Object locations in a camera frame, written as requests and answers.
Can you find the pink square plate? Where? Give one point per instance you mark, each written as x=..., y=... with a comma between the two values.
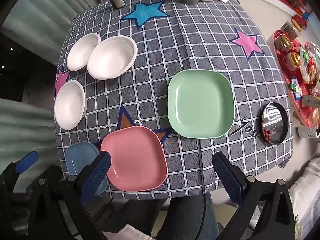
x=135, y=155

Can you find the gold round tin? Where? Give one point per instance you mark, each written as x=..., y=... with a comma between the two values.
x=293, y=59

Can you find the person's leg in jeans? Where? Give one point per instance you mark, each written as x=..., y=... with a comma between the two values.
x=182, y=217

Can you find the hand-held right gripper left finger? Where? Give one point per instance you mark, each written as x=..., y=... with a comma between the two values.
x=96, y=177

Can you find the red tray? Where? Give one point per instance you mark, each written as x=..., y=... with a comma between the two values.
x=303, y=116

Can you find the large white bowl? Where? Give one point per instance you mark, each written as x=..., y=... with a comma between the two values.
x=112, y=58

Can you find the blue square plate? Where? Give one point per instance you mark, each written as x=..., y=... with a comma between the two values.
x=77, y=157

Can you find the pile of red berries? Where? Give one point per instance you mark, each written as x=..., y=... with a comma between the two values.
x=267, y=135

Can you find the green square plate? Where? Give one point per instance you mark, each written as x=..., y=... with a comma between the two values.
x=200, y=105

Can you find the round metal dish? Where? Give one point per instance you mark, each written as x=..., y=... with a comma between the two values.
x=275, y=120

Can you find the white cushion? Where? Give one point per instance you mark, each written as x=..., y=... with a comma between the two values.
x=307, y=192

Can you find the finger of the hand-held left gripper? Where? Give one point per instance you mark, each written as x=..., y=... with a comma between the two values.
x=26, y=162

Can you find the small white bowl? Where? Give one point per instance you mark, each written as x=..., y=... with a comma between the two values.
x=70, y=105
x=81, y=52

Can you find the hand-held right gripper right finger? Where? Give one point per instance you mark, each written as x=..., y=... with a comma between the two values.
x=227, y=180

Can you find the grey checked star tablecloth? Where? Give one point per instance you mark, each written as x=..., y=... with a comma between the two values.
x=155, y=80

